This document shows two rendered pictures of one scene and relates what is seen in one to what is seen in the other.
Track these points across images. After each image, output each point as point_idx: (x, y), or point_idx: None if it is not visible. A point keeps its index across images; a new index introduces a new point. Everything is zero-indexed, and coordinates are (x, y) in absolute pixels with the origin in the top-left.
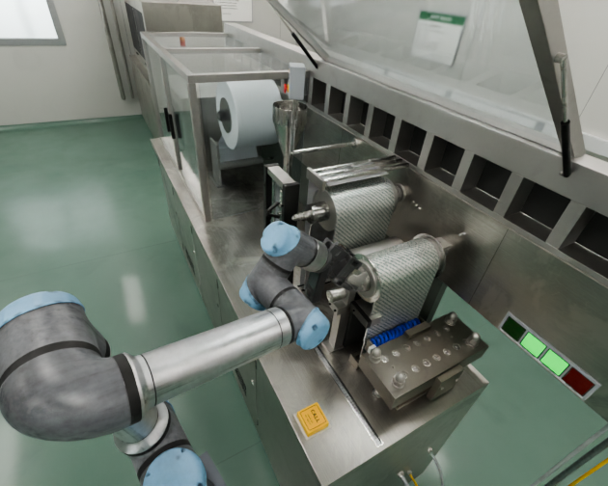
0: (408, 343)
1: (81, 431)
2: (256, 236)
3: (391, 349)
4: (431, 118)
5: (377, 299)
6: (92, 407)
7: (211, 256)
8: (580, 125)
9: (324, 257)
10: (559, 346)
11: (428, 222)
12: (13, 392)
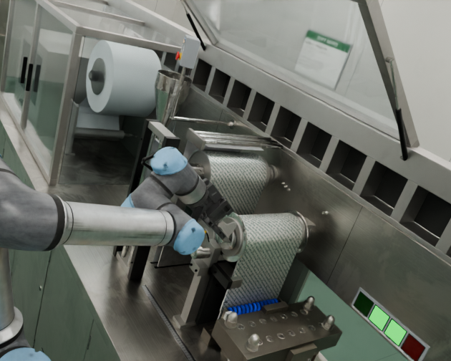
0: (265, 318)
1: (21, 230)
2: None
3: (247, 320)
4: (306, 106)
5: (241, 256)
6: (34, 213)
7: None
8: (411, 118)
9: (202, 191)
10: (399, 315)
11: (296, 203)
12: None
